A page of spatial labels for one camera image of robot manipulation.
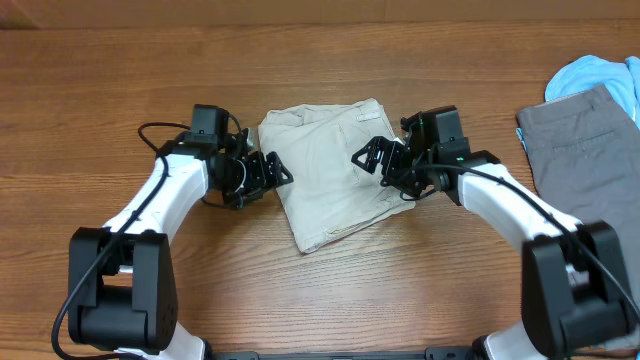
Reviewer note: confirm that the grey shorts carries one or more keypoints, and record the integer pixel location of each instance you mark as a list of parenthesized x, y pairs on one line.
[(583, 151)]

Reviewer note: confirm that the beige khaki shorts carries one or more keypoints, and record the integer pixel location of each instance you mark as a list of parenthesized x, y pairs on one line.
[(330, 197)]

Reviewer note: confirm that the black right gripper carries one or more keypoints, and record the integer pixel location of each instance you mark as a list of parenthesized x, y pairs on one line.
[(374, 147)]

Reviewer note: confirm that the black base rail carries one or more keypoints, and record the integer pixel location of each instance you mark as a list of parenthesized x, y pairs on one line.
[(340, 356)]

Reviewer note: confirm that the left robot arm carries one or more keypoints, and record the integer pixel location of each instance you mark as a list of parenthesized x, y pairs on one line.
[(122, 295)]

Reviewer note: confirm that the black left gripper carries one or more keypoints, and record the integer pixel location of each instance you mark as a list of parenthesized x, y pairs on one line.
[(260, 174)]

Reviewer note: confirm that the light blue garment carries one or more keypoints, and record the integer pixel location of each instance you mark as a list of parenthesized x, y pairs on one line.
[(589, 71)]

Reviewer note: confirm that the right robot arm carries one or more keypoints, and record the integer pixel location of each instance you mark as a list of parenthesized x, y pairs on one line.
[(575, 292)]

